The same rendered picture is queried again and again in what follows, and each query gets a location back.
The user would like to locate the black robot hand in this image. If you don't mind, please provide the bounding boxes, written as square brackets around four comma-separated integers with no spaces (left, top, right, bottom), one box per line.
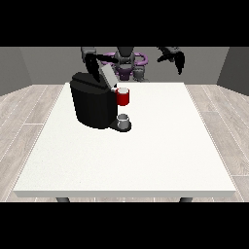
[84,53,120,83]
[157,47,186,76]

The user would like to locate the pale grey machine lid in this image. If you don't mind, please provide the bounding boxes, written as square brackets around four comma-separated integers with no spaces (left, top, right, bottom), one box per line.
[98,63,119,89]

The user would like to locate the black coffee machine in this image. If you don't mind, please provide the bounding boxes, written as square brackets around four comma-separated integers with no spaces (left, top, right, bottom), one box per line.
[69,71,132,132]

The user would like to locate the red pod holder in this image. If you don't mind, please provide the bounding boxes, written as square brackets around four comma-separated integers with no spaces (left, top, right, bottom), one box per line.
[115,88,131,107]

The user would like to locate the grey robot trunk purple rings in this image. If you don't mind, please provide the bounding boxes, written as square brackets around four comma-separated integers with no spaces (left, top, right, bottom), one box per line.
[106,47,151,83]

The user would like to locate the small grey cup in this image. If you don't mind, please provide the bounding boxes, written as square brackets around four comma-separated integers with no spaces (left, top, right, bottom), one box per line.
[117,113,131,129]

